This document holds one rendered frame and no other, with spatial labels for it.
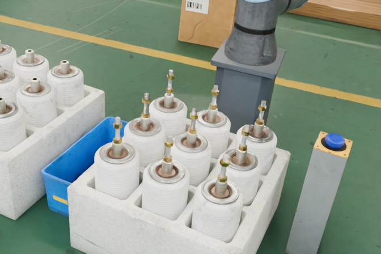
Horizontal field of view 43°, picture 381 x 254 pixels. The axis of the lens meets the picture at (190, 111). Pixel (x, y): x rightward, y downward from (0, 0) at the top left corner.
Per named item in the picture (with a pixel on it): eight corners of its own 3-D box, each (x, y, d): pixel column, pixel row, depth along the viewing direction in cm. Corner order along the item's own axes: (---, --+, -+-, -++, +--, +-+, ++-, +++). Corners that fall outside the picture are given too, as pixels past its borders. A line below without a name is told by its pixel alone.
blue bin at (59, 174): (108, 148, 144) (108, 114, 138) (140, 160, 141) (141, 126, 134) (42, 208, 120) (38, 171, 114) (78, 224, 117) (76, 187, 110)
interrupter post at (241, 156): (232, 160, 103) (234, 148, 101) (238, 156, 105) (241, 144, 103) (241, 165, 102) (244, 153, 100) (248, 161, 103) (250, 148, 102)
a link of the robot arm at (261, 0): (225, 20, 133) (232, -29, 126) (252, 10, 142) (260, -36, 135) (261, 34, 127) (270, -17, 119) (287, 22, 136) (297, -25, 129)
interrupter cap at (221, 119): (212, 132, 112) (213, 130, 111) (189, 118, 116) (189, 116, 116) (233, 121, 117) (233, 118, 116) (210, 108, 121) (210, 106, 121)
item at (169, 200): (178, 255, 102) (185, 191, 93) (135, 246, 103) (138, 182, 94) (186, 223, 111) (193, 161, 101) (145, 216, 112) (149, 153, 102)
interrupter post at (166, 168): (171, 177, 97) (172, 164, 95) (159, 175, 97) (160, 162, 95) (173, 170, 99) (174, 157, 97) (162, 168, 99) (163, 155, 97)
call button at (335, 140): (325, 138, 103) (327, 130, 102) (344, 144, 102) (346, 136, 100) (321, 147, 100) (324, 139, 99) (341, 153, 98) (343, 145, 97)
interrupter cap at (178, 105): (164, 95, 125) (164, 93, 124) (189, 105, 121) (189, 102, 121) (147, 106, 119) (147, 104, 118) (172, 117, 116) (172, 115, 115)
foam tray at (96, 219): (151, 159, 142) (155, 107, 132) (278, 205, 129) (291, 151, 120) (70, 246, 111) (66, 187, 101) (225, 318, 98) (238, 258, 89)
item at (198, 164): (180, 223, 111) (186, 161, 101) (157, 199, 117) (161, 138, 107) (212, 208, 116) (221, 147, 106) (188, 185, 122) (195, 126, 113)
